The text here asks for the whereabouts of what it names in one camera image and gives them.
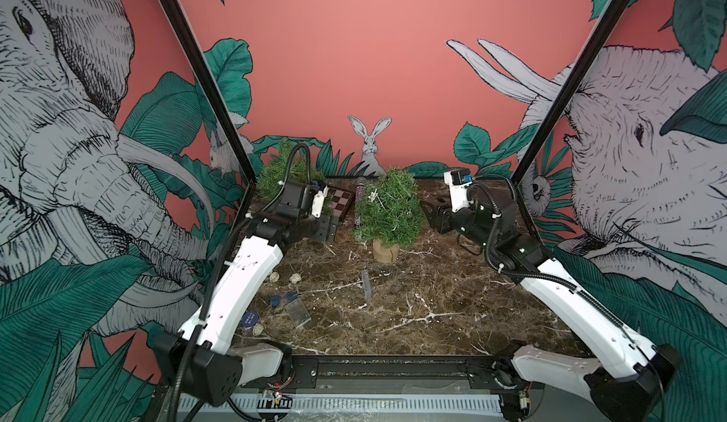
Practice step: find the brown checkered chess board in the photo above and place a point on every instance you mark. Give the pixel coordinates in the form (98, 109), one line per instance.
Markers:
(340, 202)

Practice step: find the small green christmas tree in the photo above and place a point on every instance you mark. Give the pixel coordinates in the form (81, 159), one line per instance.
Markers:
(391, 215)

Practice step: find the clear plastic tube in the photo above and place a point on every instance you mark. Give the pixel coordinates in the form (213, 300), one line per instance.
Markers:
(366, 282)

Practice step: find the black corner post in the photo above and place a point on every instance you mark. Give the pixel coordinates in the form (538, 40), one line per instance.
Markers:
(610, 17)
(195, 56)

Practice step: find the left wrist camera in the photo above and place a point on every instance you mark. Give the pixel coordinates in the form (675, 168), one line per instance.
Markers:
(319, 202)

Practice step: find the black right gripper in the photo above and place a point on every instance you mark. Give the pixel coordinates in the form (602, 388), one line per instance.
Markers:
(443, 214)

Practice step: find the white ventilation grille strip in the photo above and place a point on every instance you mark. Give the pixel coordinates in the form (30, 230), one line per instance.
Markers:
(472, 405)

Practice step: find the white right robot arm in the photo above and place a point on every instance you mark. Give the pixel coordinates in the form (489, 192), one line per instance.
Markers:
(626, 376)

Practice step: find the black left corner post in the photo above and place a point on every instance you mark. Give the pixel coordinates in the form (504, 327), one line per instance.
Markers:
(195, 56)

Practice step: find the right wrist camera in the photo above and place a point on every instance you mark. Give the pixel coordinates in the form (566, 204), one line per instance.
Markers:
(459, 181)

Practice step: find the clear plastic battery box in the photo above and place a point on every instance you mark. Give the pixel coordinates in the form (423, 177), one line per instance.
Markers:
(298, 313)

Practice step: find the large green christmas tree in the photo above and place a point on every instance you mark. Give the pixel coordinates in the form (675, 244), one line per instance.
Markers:
(274, 172)

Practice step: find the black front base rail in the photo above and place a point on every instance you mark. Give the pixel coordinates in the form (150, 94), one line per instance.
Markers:
(299, 372)

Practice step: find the purple round cap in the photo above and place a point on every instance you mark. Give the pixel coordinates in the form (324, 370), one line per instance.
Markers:
(249, 320)

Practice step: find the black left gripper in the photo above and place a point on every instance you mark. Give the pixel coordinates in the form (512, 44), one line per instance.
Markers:
(328, 228)

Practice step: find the purple glitter microphone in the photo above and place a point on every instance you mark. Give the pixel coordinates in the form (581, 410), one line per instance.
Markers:
(361, 187)

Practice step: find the black right corner post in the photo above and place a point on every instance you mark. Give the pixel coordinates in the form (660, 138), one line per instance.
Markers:
(610, 17)

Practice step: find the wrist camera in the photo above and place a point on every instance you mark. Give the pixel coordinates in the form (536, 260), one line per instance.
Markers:
(459, 181)
(319, 202)

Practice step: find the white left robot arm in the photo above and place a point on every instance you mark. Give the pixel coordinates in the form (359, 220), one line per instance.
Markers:
(197, 359)

